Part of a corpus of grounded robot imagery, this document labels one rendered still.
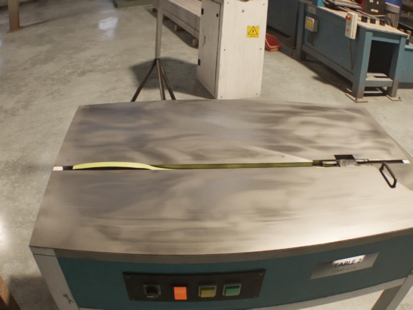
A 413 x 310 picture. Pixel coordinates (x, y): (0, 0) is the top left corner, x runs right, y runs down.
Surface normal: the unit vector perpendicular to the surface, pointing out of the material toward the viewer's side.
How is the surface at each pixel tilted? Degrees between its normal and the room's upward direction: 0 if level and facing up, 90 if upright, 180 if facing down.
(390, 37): 90
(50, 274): 90
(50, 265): 90
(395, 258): 90
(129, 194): 0
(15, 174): 0
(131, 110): 0
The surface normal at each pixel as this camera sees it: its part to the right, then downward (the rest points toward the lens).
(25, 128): 0.06, -0.84
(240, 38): 0.35, 0.53
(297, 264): 0.12, 0.55
